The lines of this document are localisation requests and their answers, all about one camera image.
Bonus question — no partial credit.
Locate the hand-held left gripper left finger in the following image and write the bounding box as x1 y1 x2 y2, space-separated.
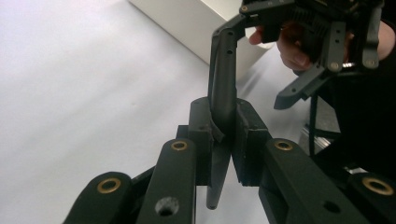
176 96 217 188

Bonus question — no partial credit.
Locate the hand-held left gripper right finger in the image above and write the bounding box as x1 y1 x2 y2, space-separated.
231 98 273 188

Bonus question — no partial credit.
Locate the white plastic bin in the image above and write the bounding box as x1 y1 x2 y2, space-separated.
128 0 276 67

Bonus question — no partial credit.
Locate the white board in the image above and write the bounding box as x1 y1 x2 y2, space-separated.
0 0 312 224

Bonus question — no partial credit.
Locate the metal floor rail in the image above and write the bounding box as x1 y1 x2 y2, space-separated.
299 126 332 152

